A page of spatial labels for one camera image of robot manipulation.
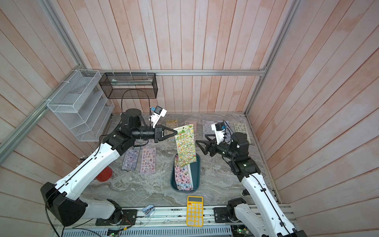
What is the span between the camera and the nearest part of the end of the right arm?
0.53 metres

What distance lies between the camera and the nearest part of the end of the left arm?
1.72 feet

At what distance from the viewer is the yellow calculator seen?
73 cm

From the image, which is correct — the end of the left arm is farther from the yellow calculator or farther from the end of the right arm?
the yellow calculator
